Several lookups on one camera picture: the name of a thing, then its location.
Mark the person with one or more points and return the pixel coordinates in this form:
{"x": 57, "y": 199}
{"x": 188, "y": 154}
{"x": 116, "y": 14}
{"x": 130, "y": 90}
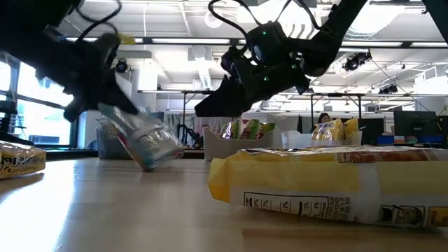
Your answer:
{"x": 323, "y": 117}
{"x": 206, "y": 128}

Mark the yellow tape tag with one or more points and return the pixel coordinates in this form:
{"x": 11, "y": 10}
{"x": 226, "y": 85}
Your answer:
{"x": 126, "y": 39}

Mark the blue storage boxes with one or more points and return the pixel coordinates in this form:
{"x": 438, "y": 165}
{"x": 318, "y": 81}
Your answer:
{"x": 385, "y": 140}

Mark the black computer monitor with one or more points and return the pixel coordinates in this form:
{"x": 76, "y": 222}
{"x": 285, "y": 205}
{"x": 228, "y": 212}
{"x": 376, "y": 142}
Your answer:
{"x": 414, "y": 122}
{"x": 371, "y": 126}
{"x": 159, "y": 117}

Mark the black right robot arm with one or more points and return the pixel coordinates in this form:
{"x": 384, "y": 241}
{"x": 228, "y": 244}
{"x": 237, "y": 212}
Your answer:
{"x": 332, "y": 35}

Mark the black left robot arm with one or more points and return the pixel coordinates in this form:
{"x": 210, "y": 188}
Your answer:
{"x": 28, "y": 28}

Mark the large bright window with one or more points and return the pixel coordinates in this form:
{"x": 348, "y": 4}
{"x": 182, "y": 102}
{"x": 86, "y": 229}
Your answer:
{"x": 35, "y": 122}

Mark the light grey plastic bin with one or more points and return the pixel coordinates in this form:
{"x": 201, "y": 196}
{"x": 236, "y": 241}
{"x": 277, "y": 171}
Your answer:
{"x": 224, "y": 147}

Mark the white fabric screen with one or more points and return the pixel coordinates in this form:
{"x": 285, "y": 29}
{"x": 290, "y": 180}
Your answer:
{"x": 210, "y": 120}

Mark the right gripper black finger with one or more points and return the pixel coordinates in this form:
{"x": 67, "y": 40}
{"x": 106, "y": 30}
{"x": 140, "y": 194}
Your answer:
{"x": 227, "y": 110}
{"x": 224, "y": 96}

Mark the clear plastic bin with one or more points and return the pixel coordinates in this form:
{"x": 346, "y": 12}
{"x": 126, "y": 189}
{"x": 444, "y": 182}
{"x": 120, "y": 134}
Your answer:
{"x": 295, "y": 140}
{"x": 108, "y": 148}

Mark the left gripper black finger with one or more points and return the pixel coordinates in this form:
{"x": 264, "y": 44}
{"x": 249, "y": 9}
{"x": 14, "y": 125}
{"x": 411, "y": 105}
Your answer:
{"x": 122, "y": 101}
{"x": 75, "y": 110}

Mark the dark window-side equipment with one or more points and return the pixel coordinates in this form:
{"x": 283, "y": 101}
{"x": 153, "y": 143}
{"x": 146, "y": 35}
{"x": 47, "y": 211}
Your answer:
{"x": 5, "y": 119}

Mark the black ceiling spotlight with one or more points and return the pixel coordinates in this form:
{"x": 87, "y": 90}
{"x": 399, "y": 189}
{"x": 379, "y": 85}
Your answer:
{"x": 121, "y": 66}

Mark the black ceiling track lights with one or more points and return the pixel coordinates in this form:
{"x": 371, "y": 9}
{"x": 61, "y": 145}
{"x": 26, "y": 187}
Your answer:
{"x": 357, "y": 61}
{"x": 388, "y": 89}

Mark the black tripod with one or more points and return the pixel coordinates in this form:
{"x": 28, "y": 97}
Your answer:
{"x": 187, "y": 136}

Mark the long ceiling light strip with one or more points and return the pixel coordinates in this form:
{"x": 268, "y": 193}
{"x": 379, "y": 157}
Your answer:
{"x": 189, "y": 40}

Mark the blue Maruchan noodle pack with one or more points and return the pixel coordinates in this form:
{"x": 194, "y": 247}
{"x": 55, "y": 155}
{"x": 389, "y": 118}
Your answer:
{"x": 104, "y": 126}
{"x": 147, "y": 140}

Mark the yellow Maruchan noodle pack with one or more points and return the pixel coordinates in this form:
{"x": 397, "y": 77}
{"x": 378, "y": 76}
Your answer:
{"x": 329, "y": 131}
{"x": 315, "y": 182}
{"x": 17, "y": 161}
{"x": 351, "y": 129}

